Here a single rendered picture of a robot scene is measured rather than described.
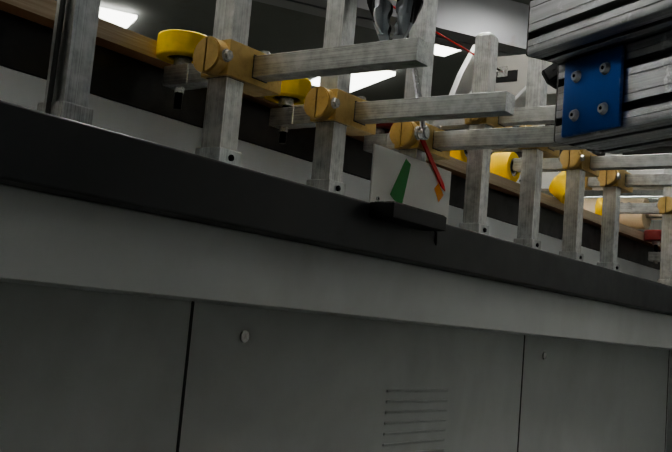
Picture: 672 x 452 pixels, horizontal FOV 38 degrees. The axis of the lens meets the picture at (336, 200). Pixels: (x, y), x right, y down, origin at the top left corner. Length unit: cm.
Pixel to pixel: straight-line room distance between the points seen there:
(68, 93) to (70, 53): 5
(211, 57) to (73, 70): 24
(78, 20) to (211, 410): 74
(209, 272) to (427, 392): 100
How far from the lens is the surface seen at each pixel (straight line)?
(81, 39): 116
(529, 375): 270
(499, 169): 251
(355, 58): 126
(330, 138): 152
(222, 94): 133
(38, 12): 137
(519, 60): 466
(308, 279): 149
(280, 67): 133
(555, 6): 109
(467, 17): 903
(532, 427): 274
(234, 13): 136
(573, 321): 242
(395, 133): 172
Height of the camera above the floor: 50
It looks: 7 degrees up
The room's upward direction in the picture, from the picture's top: 5 degrees clockwise
